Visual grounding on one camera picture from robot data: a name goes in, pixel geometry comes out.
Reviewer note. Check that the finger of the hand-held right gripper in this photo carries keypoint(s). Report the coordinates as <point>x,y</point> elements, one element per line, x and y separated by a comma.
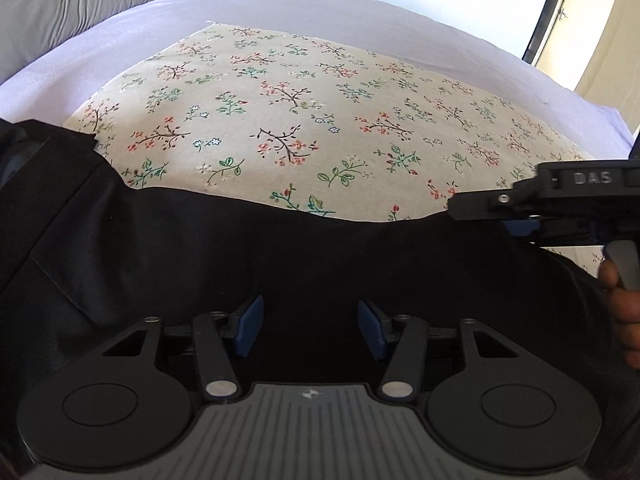
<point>480,205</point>

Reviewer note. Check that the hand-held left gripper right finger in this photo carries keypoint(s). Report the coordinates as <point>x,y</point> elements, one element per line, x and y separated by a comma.
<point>371,327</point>

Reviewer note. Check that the cream cabinet door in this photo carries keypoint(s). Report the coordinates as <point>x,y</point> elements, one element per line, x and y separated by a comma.
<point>562,30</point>

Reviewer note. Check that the person's right hand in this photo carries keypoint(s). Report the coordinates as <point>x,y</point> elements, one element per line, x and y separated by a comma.
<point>625,320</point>

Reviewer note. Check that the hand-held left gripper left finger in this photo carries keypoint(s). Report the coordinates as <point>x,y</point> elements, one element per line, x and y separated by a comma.
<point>248,327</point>

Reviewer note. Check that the cream room door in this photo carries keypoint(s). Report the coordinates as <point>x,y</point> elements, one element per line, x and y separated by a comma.
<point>607,45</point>

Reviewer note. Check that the black pants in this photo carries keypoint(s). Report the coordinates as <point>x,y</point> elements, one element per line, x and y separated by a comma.
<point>300,265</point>

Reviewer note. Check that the purple bed sheet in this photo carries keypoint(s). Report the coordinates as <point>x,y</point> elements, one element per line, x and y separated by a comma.
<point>125,35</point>

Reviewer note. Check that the floral printed blanket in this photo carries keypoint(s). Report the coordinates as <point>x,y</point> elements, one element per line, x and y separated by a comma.
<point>310,110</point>

